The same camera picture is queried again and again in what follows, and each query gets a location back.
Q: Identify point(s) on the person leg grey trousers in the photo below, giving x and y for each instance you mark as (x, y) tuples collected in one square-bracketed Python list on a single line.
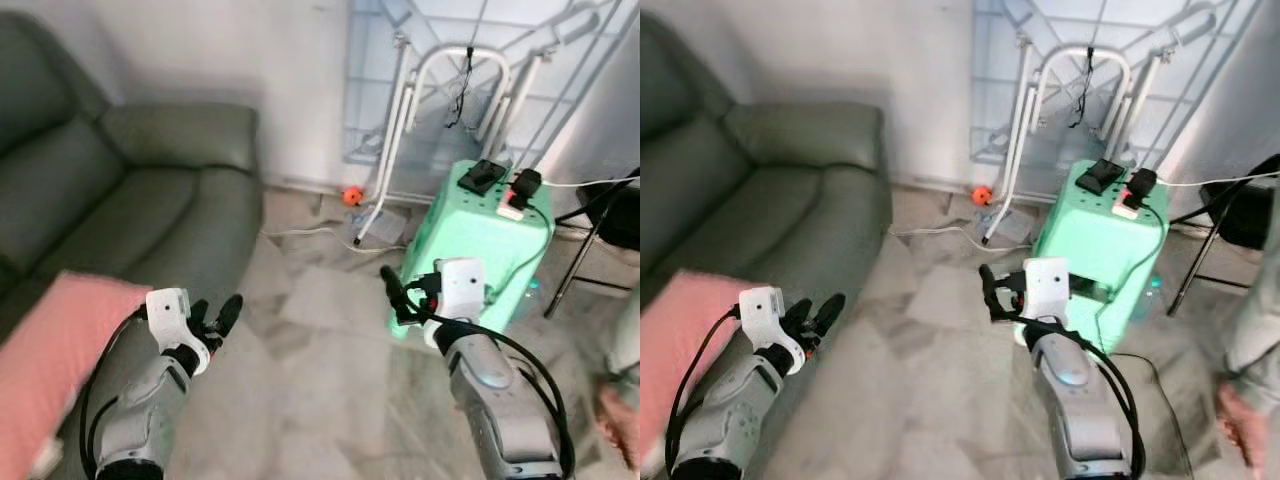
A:
[(625, 430)]

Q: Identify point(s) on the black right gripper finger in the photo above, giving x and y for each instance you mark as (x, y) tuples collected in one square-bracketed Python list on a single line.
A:
[(990, 290), (394, 290)]

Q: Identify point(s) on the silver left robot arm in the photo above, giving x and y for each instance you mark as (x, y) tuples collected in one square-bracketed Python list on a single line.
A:
[(730, 420), (140, 410)]

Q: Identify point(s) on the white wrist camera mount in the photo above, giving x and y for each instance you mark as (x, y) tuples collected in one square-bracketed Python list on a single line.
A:
[(460, 285), (1045, 285), (762, 310), (168, 310)]

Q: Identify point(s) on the flat black power adapter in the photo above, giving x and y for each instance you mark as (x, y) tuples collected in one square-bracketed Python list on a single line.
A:
[(485, 177), (1108, 176)]

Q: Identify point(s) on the small orange ball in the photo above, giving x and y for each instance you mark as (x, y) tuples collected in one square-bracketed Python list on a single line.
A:
[(352, 196), (982, 195)]

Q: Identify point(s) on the clear plastic bottle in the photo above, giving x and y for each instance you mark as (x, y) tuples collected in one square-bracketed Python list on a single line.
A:
[(1152, 298), (532, 298)]

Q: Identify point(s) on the green leather sofa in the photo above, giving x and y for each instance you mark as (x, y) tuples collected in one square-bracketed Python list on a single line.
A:
[(790, 200), (150, 200)]

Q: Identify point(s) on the black plug adapter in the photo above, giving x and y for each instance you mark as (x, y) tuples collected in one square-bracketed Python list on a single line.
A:
[(1142, 185), (527, 187)]

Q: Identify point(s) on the white power strip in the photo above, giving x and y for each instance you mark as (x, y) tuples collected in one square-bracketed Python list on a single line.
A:
[(510, 210), (1125, 210)]

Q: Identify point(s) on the pink pillow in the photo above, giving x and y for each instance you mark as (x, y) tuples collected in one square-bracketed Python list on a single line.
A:
[(50, 350), (680, 340)]

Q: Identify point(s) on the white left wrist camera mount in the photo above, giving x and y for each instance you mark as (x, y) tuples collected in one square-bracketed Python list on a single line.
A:
[(762, 310), (168, 310)]

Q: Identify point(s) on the white folding table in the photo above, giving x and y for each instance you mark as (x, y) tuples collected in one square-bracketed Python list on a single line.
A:
[(375, 100), (1000, 100)]

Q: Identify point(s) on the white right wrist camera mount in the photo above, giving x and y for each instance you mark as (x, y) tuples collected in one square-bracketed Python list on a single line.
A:
[(1045, 285), (460, 285)]

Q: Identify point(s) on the black folding chair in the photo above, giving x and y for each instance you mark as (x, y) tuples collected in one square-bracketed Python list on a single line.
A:
[(1250, 210), (620, 215)]

